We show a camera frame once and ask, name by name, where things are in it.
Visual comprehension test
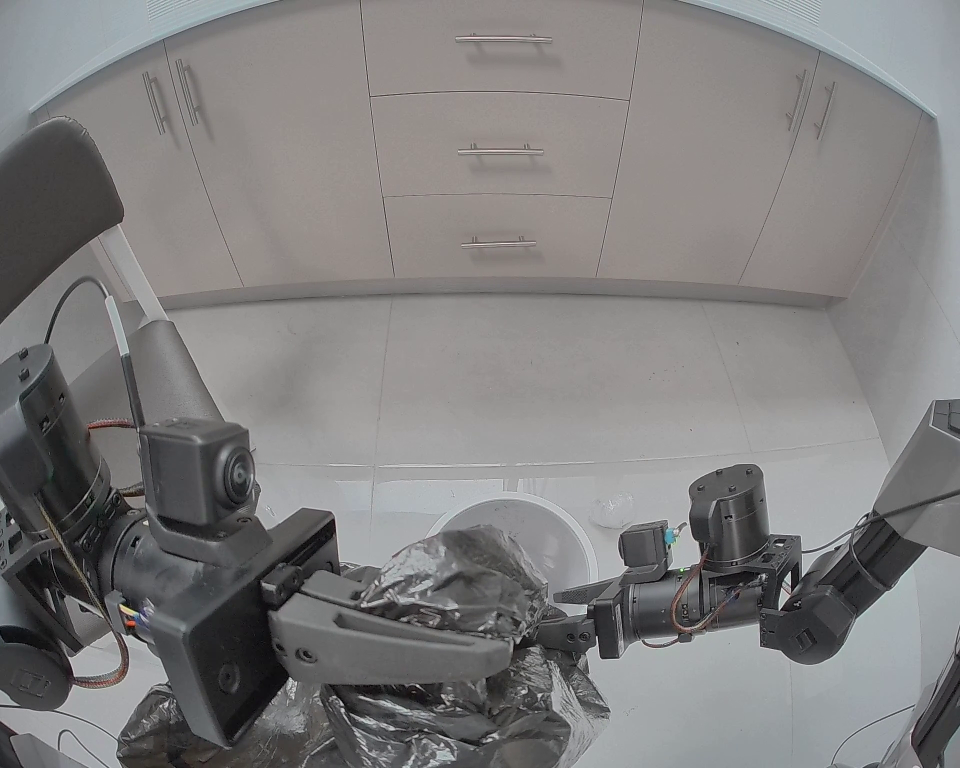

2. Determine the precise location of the black plastic bag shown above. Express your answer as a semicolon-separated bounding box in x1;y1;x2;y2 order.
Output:
116;525;613;768

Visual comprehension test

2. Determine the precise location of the white trash bin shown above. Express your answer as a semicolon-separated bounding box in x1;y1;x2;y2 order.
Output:
423;491;601;603

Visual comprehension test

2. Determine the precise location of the crumpled clear wrapper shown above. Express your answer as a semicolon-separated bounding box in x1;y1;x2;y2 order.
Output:
591;493;637;528

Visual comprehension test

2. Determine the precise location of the beige cabinet with drawers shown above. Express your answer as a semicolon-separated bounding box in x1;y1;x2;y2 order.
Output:
28;0;940;309

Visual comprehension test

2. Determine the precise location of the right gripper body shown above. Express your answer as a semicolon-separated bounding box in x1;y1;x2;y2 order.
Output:
588;571;723;663

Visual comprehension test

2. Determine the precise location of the black cable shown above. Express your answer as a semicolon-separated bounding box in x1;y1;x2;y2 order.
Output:
43;276;150;433

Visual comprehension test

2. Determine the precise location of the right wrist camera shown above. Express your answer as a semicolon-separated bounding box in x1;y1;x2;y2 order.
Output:
618;519;676;586

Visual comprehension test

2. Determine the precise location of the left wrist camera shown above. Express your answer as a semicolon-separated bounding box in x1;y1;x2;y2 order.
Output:
139;418;274;565

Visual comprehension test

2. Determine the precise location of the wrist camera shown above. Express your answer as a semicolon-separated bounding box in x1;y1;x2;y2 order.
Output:
618;519;676;586
139;418;274;565

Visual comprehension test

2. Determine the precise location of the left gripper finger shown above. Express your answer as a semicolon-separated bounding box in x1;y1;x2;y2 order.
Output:
265;571;517;687
261;564;376;606

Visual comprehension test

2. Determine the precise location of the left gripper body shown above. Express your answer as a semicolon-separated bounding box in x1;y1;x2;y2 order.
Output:
96;507;340;754

